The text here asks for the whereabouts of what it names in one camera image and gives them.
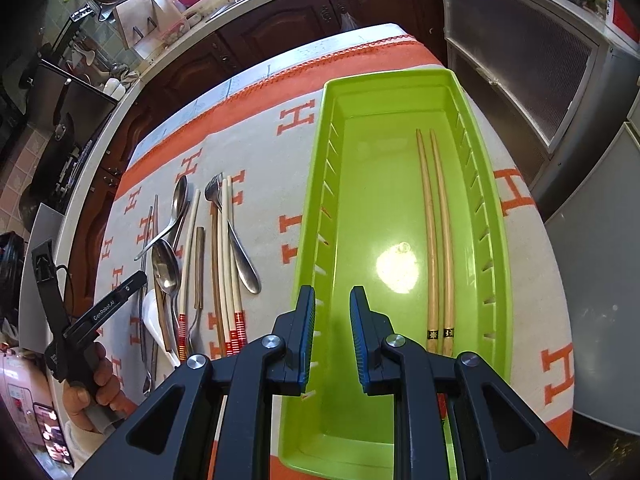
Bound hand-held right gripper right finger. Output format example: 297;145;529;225
349;285;591;480

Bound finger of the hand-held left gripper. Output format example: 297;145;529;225
62;271;148;356
31;241;68;343

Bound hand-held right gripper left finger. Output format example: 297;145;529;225
74;285;318;480

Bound white ceramic spoon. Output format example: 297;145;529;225
141;289;182;367

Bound steel chopstick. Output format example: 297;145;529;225
148;194;161;391
139;205;154;396

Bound large steel spoon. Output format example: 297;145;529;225
150;239;182;361
134;176;191;262

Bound steel fork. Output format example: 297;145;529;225
204;172;262;295

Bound white chopstick red stripes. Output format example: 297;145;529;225
177;189;202;362
227;175;248;348
221;176;238;358

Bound dark brown wooden chopstick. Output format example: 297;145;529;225
210;204;226;360

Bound small spoon brown handle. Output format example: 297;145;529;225
186;227;206;358

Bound green plastic tray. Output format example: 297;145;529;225
270;69;512;470

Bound person's left forearm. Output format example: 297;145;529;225
62;422;116;478

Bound person's left hand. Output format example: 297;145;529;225
62;342;138;433

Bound steel splash panel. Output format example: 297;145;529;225
20;202;66;281

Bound pink rice cooker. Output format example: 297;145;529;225
0;350;56;461

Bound smartphone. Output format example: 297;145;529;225
32;400;73;468

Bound light wooden chopstick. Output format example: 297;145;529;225
429;129;457;357
415;129;438;355

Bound orange beige printed blanket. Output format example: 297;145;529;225
97;35;576;480

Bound wooden cutting board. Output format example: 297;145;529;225
112;0;186;58

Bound red label box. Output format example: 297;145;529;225
607;0;640;43

